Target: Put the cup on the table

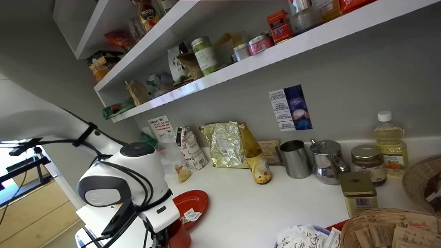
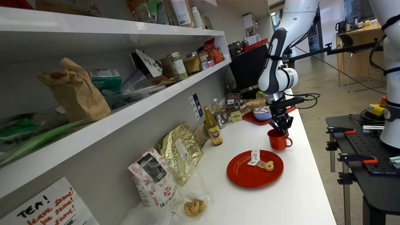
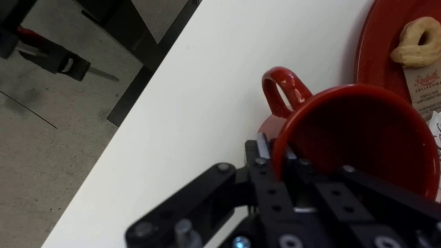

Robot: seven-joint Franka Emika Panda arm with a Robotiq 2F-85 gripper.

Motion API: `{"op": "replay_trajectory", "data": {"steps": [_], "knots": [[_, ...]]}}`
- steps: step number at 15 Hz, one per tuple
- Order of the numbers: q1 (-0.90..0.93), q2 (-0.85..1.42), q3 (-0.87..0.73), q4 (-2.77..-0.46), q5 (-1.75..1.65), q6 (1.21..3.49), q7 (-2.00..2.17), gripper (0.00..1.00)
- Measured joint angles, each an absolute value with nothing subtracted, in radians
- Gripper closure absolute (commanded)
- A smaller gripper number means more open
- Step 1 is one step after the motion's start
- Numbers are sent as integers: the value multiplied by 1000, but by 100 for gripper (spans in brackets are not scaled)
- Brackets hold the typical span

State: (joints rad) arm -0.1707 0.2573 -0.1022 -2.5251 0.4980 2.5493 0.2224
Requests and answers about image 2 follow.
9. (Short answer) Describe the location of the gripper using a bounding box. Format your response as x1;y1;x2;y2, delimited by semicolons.
269;105;294;137

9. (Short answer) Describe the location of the red cup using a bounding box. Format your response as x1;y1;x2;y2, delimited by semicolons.
267;128;293;151

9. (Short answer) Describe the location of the purple bowl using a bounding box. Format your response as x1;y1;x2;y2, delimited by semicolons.
253;106;273;122

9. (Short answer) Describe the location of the red tray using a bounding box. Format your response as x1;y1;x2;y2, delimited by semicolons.
242;106;298;126

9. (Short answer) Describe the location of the wicker basket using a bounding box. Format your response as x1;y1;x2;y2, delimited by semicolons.
246;97;267;111

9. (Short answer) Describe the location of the white tea bag sachet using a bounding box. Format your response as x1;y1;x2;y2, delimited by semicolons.
247;150;261;166

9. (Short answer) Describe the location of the brown box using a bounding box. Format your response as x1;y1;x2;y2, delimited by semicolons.
225;92;241;110

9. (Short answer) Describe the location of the orange and black clamp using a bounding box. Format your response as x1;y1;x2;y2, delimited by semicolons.
326;126;357;135
337;153;378;165

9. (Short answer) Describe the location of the red plate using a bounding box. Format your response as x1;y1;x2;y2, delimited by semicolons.
227;150;284;189

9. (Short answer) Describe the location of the metal jug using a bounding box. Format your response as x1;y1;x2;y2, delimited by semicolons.
215;111;230;129

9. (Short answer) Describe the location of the yellow juice bottle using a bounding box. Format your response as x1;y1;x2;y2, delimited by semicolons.
203;106;224;146

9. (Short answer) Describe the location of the black appliance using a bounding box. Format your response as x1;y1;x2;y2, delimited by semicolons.
229;44;270;92

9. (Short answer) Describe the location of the small brown packet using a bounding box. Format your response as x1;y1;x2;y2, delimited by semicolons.
193;124;208;148

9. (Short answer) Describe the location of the red basket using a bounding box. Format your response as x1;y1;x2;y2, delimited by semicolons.
243;38;269;52

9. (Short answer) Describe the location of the row of metal pots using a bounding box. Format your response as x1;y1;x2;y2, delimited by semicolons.
228;39;250;57

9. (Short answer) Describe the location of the silver metal bar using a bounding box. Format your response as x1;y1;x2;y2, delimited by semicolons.
362;125;385;137

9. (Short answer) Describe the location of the metal stool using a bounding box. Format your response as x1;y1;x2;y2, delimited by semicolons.
338;50;385;93

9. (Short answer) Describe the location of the row of small jars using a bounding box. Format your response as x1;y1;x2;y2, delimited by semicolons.
198;51;215;71

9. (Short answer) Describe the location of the gold foil bag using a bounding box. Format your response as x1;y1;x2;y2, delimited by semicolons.
157;122;204;186

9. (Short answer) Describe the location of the white coffee machine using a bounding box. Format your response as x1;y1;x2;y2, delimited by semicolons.
242;12;260;45

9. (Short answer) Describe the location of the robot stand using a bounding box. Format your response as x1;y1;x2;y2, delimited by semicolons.
325;114;400;225

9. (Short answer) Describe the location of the red packet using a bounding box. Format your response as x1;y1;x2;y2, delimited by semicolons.
203;38;223;65

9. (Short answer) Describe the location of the brown foil bag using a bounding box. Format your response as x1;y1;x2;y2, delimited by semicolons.
183;56;201;75

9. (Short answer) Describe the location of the clear bag of cookies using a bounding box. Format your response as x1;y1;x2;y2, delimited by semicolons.
173;174;213;220

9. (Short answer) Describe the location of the jar with green label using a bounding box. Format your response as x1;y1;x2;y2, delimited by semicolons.
168;52;189;80

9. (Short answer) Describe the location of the wooden counter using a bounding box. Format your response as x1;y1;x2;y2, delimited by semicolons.
336;21;387;87

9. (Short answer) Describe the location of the white and red printed bag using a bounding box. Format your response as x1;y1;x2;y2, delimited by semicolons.
128;147;182;209

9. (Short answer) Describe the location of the black and white packet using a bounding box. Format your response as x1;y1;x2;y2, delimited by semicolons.
130;49;163;79

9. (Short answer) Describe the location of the heap of clear plastic bags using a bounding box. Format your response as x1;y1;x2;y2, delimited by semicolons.
102;69;167;110

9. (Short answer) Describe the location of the row of boxes and bottles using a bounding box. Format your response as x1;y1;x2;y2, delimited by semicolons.
126;0;214;30

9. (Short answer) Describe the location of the white plastic bag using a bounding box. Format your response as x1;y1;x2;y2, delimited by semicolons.
118;202;176;225

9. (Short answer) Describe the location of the brown paper bag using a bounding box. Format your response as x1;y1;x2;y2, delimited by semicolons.
37;57;112;124

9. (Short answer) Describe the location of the handwritten paper sign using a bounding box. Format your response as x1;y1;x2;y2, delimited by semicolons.
0;176;101;225

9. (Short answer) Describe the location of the heap of green bags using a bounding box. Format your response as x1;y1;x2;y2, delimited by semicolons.
0;108;85;168

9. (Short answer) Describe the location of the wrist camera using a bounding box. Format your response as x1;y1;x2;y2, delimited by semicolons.
274;96;305;110

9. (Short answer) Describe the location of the coil of black cable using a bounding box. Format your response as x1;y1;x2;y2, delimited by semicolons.
349;109;385;126

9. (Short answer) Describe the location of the printed wall note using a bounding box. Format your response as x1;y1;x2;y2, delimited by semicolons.
189;93;204;121

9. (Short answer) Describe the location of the white wall shelf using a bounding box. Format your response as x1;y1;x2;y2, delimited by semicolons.
0;6;232;200

